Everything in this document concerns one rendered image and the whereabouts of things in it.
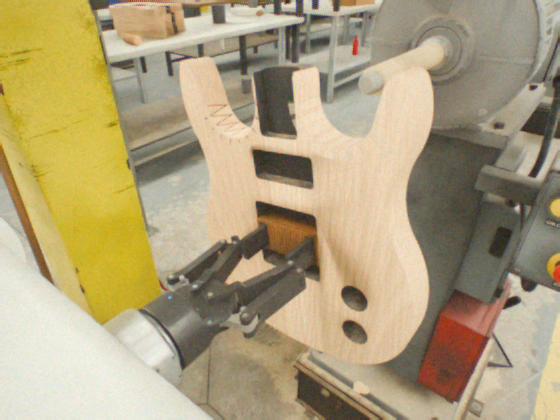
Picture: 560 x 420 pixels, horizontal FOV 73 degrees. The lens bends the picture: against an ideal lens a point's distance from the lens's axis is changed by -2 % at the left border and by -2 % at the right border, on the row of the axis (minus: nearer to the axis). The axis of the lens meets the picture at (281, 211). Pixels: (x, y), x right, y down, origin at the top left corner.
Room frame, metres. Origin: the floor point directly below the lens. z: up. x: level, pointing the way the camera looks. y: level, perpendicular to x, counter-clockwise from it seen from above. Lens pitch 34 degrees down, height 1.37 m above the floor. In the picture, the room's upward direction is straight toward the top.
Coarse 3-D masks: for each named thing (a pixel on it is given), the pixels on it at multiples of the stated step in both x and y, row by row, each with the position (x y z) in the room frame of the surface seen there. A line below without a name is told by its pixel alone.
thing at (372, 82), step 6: (372, 72) 0.43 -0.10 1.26; (378, 72) 0.44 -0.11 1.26; (360, 78) 0.43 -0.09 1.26; (366, 78) 0.42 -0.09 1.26; (372, 78) 0.42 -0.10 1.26; (378, 78) 0.43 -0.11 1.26; (360, 84) 0.43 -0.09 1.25; (366, 84) 0.42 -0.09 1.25; (372, 84) 0.42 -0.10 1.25; (378, 84) 0.42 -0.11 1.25; (360, 90) 0.43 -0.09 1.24; (366, 90) 0.42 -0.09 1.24; (372, 90) 0.42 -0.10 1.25; (378, 90) 0.43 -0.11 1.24
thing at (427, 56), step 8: (424, 48) 0.54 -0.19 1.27; (432, 48) 0.55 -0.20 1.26; (440, 48) 0.57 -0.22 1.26; (400, 56) 0.49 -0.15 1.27; (408, 56) 0.50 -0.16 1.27; (416, 56) 0.51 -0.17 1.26; (424, 56) 0.52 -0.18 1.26; (432, 56) 0.54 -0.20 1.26; (440, 56) 0.56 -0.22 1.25; (384, 64) 0.45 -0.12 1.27; (392, 64) 0.46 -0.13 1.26; (400, 64) 0.47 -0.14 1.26; (408, 64) 0.48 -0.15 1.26; (416, 64) 0.50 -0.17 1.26; (424, 64) 0.52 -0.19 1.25; (432, 64) 0.54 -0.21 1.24; (384, 72) 0.43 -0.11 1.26; (392, 72) 0.45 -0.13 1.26; (384, 80) 0.43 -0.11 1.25
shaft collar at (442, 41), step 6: (438, 36) 0.59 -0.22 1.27; (426, 42) 0.59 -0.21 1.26; (438, 42) 0.58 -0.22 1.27; (444, 42) 0.57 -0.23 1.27; (450, 42) 0.58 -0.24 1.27; (444, 48) 0.57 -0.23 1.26; (450, 48) 0.57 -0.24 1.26; (444, 54) 0.57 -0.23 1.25; (450, 54) 0.57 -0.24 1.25; (444, 60) 0.57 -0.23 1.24; (438, 66) 0.57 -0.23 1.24
